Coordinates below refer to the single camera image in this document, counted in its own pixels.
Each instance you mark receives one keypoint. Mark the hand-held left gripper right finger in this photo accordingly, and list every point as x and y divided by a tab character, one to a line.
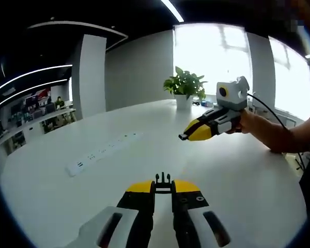
193	222

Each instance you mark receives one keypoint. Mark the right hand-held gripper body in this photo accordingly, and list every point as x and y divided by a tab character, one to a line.
233	95

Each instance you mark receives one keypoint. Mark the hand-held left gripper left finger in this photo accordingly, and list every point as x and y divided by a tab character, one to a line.
106	227

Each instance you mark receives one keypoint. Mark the black pronged plastic buckle part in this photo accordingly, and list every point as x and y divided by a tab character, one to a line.
162	185

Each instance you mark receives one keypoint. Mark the person's right hand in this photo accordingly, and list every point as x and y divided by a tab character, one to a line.
250	124

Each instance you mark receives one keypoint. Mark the small blue box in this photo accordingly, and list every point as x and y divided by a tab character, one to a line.
207	103

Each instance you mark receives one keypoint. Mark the white plant pot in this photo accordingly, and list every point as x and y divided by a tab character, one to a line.
183	102

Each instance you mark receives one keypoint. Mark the green leafy plant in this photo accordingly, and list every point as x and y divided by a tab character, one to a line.
186	82

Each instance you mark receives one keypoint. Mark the white power strip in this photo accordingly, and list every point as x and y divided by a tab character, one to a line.
103	152

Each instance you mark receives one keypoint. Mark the straight ceiling light strip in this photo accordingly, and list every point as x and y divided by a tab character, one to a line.
173	9

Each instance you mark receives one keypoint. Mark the long white office desk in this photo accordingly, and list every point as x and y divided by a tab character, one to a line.
28	129

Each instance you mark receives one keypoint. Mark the curved ceiling light strip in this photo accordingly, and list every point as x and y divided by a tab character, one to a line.
31	89
33	73

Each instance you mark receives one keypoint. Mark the red wall banner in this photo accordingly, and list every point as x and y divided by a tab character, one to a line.
41	93

